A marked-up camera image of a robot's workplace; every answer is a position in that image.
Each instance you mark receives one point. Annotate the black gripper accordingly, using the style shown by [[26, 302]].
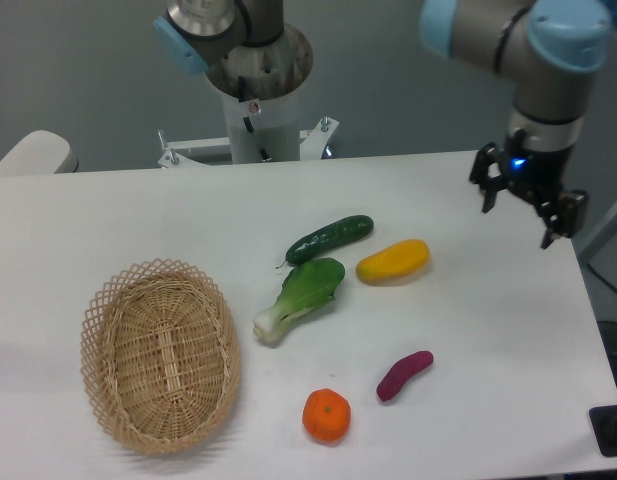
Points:
[[534, 176]]

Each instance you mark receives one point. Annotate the green cucumber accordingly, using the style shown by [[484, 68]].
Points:
[[337, 234]]

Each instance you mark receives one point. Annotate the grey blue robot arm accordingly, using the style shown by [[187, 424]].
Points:
[[550, 50]]

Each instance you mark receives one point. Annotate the white furniture edge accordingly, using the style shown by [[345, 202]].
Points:
[[599, 235]]

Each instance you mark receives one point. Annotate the yellow mango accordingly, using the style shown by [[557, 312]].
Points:
[[394, 262]]

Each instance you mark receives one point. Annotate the purple sweet potato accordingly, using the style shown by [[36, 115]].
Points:
[[402, 372]]

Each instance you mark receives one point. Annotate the green bok choy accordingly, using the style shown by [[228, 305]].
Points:
[[307, 288]]

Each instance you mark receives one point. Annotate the black device at table edge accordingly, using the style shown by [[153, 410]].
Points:
[[604, 423]]

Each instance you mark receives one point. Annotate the orange tangerine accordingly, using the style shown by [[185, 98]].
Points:
[[326, 415]]

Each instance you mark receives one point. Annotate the woven wicker basket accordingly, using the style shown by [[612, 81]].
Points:
[[160, 358]]

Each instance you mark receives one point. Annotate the white chair armrest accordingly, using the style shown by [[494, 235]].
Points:
[[39, 153]]

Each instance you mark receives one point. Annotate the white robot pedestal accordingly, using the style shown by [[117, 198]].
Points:
[[259, 88]]

